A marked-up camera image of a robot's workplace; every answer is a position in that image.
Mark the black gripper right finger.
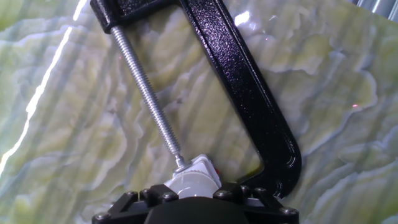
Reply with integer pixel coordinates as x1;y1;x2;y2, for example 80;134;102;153
213;182;300;224

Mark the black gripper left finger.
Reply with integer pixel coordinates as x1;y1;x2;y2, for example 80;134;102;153
91;184;178;224

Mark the white light bulb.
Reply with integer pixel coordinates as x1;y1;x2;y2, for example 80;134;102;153
163;170;222;199

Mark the green marble pattern mat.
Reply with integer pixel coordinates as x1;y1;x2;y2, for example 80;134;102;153
0;0;398;224

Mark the black C-clamp with steel screw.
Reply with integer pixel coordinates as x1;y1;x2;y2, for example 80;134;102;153
90;0;302;200

